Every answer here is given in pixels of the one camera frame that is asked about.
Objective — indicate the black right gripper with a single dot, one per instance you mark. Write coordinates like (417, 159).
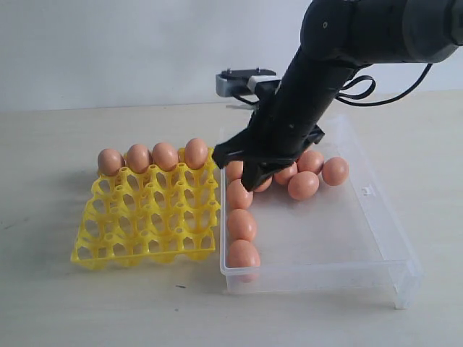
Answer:
(284, 118)

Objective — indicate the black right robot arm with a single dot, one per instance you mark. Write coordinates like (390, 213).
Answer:
(337, 40)

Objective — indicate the brown egg column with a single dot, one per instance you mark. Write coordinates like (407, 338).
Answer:
(241, 225)

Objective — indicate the brown egg slot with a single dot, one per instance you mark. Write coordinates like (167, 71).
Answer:
(165, 156)
(110, 161)
(195, 153)
(138, 158)

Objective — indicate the yellow plastic egg tray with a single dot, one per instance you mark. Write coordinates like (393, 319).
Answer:
(156, 215)

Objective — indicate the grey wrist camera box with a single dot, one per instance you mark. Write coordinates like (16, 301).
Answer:
(241, 82)

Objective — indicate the clear plastic bin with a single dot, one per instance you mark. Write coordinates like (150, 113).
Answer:
(343, 237)

